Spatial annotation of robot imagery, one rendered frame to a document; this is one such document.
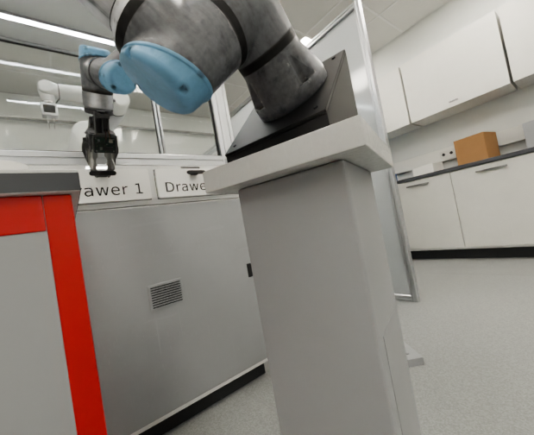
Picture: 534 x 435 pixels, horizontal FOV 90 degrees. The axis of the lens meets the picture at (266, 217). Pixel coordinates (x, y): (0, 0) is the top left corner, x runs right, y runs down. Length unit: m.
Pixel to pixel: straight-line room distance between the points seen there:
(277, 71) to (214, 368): 1.03
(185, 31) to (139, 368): 0.96
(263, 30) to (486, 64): 3.23
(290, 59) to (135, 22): 0.23
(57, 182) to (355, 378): 0.49
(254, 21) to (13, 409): 0.58
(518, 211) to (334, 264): 2.73
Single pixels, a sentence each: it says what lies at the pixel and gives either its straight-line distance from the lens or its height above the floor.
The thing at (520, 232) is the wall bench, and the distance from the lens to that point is 3.10.
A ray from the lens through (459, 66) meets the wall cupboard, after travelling 3.69.
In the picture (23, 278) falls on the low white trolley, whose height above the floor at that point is 0.63.
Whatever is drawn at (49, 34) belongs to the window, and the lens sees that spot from 1.27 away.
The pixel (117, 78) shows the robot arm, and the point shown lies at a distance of 0.80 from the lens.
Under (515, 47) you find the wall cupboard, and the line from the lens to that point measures 3.60.
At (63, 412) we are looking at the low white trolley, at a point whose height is 0.47.
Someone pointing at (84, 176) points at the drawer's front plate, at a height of 0.90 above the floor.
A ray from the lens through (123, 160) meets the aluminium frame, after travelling 1.08.
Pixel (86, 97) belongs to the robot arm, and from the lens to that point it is 0.93.
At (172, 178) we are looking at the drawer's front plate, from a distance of 1.08.
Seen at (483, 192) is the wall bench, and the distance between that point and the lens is 3.11.
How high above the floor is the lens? 0.64
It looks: 2 degrees up
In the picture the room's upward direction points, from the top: 10 degrees counter-clockwise
